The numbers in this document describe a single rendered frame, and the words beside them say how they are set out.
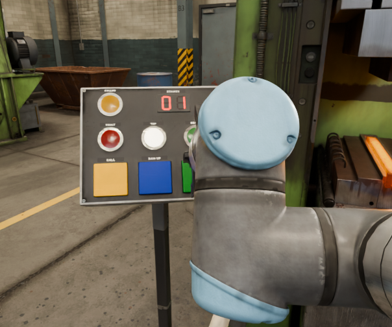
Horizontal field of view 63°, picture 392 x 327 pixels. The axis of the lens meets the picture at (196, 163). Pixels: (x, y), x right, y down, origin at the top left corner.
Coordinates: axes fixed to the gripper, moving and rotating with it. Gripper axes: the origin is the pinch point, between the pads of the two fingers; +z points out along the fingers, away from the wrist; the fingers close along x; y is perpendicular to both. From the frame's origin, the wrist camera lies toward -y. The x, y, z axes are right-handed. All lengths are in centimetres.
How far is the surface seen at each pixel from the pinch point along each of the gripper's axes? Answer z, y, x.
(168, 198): 11.1, 5.8, -7.1
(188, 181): 10.3, 2.0, -2.3
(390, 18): -7.1, -28.0, 39.8
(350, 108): 44, -26, 61
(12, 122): 396, -137, -216
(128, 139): 11.0, -8.6, -15.8
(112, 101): 10.6, -17.8, -19.3
